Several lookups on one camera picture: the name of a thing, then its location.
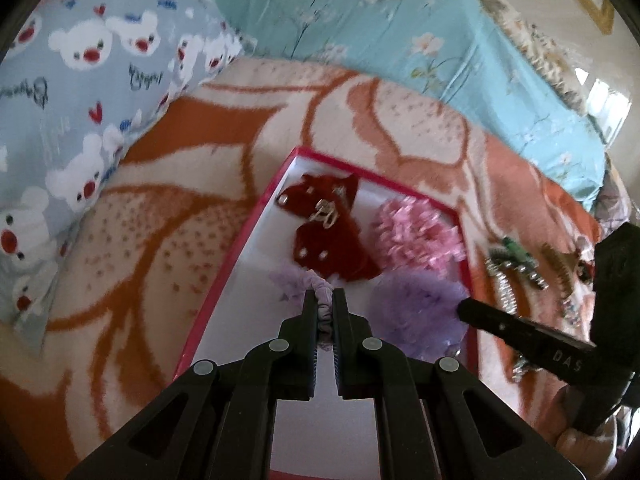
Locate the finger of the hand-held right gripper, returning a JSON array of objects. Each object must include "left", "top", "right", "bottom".
[{"left": 459, "top": 298, "right": 598, "bottom": 377}]

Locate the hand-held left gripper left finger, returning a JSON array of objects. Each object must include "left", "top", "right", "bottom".
[{"left": 65, "top": 289, "right": 321, "bottom": 480}]

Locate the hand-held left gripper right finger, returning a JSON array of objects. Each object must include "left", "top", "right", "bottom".
[{"left": 332, "top": 287, "right": 586, "bottom": 480}]

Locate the purple fabric scrunchie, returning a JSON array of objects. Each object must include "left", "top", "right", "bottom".
[{"left": 270, "top": 267, "right": 342, "bottom": 351}]

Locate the beige claw hair clip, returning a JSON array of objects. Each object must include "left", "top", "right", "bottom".
[{"left": 540, "top": 242, "right": 596, "bottom": 291}]

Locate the pink cardboard box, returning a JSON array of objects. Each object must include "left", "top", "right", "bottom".
[{"left": 172, "top": 146, "right": 478, "bottom": 480}]

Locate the green hair clip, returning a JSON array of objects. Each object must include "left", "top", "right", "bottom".
[{"left": 501, "top": 236, "right": 535, "bottom": 265}]

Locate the pearl studded hair comb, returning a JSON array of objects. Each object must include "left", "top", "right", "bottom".
[{"left": 484, "top": 246, "right": 550, "bottom": 291}]

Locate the red velvet bow hair clip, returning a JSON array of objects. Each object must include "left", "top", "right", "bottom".
[{"left": 275, "top": 173, "right": 383, "bottom": 282}]

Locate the purple tulle scrunchie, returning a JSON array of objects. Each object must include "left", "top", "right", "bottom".
[{"left": 370, "top": 275, "right": 473, "bottom": 356}]

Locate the pink lace scrunchie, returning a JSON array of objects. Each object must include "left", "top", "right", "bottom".
[{"left": 370, "top": 197, "right": 468, "bottom": 278}]

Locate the orange floral blanket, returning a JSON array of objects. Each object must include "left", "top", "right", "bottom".
[{"left": 0, "top": 57, "right": 621, "bottom": 480}]

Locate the beige floral cloth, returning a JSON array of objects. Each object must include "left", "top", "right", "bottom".
[{"left": 467, "top": 0, "right": 616, "bottom": 126}]

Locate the bear print pillow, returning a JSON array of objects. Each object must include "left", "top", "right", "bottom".
[{"left": 0, "top": 0, "right": 246, "bottom": 356}]

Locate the turquoise floral pillow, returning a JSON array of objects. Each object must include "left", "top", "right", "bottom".
[{"left": 165, "top": 0, "right": 608, "bottom": 211}]

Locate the silver chain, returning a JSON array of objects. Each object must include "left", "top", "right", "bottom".
[{"left": 497, "top": 279, "right": 521, "bottom": 317}]

